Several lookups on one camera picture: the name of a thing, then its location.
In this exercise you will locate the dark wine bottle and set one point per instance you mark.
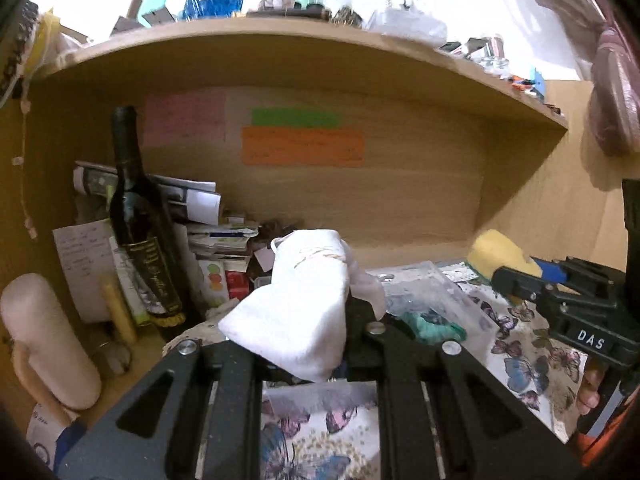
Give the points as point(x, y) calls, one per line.
point(143, 230)

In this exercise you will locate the clear plastic storage box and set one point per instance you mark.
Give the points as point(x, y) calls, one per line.
point(423, 287)

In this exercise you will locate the white note paper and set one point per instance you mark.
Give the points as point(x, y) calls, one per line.
point(86, 256)

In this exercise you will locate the stack of magazines and papers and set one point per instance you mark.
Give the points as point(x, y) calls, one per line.
point(215, 246)

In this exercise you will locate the yellow sponge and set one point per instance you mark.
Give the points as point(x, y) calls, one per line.
point(491, 250)

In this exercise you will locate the pink sticky note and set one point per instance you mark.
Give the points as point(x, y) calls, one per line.
point(186, 116)

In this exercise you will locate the small white cardboard box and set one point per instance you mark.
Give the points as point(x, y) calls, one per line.
point(265, 258)

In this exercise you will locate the wooden shelf board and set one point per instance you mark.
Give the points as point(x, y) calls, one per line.
point(293, 53)

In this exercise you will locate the pink mug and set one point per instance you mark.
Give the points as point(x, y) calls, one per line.
point(33, 316)

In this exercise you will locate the pink white cloth bag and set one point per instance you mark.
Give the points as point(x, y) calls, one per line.
point(298, 321)

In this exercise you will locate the white plastic tub on shelf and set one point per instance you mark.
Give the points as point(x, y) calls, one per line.
point(409, 24)

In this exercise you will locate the right hand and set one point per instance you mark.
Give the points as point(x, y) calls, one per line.
point(588, 396)

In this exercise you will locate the butterfly print lace tablecloth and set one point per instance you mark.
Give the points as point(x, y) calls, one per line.
point(412, 412)

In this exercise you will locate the green knitted cloth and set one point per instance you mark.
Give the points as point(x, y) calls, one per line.
point(431, 328)

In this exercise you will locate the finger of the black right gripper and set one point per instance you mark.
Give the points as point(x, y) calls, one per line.
point(552, 271)
point(517, 284)

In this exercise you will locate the green sticky note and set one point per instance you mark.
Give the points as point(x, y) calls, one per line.
point(293, 117)

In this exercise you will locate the orange sticky note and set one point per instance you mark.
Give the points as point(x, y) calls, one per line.
point(288, 146)

